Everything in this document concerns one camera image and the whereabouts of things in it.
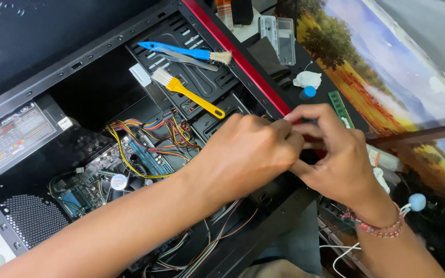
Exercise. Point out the person's left fingers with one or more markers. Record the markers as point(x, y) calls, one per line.
point(288, 133)

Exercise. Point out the black computer case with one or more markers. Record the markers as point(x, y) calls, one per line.
point(91, 96)

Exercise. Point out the person's right hand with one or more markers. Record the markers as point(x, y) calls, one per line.
point(338, 162)

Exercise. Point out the crumpled white tissue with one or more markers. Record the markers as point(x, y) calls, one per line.
point(307, 79)

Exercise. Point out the green ram stick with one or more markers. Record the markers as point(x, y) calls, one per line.
point(340, 108)

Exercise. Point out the clear plastic case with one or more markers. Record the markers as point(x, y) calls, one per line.
point(278, 36)

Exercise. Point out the metal tweezers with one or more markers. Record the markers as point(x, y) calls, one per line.
point(187, 58)

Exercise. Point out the cpu cooler fan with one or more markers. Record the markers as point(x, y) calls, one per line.
point(120, 179)

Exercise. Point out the person's grey trousers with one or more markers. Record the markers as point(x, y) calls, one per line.
point(288, 247)

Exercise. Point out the black folded cloth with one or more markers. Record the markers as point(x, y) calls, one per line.
point(270, 60)

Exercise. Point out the landscape print mat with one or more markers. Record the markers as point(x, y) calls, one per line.
point(384, 85)

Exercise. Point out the green motherboard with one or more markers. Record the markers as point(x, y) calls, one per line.
point(102, 173)

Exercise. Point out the black box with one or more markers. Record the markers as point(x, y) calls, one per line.
point(242, 10)

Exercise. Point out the person's left hand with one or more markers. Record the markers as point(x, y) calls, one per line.
point(245, 154)

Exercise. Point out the orange tube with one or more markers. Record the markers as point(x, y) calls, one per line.
point(224, 11)

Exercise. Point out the blue bottle cap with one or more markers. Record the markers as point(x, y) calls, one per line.
point(308, 92)

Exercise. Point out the grey power supply unit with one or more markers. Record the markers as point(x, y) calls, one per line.
point(14, 135)

